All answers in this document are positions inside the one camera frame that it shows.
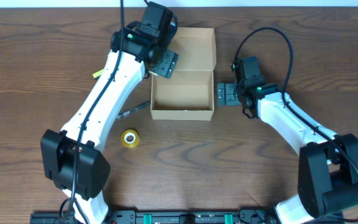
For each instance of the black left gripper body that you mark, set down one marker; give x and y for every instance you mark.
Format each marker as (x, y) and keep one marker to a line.
(165, 63)

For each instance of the brown cardboard box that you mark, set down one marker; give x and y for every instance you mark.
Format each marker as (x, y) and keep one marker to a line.
(188, 95)

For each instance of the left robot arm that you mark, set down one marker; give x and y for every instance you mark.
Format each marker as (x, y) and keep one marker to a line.
(73, 157)

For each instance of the yellow tape roll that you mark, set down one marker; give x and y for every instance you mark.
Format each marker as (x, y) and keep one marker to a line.
(130, 138)

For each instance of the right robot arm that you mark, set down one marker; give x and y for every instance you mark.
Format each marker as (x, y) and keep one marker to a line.
(328, 162)

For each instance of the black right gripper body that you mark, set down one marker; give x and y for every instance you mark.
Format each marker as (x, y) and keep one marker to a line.
(224, 94)

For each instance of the yellow highlighter marker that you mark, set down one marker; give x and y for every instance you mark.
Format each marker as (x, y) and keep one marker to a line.
(97, 74)

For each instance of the black ballpoint pen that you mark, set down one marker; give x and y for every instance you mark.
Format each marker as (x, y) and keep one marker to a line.
(132, 110)

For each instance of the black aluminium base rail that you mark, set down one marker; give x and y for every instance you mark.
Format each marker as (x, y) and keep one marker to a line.
(244, 216)

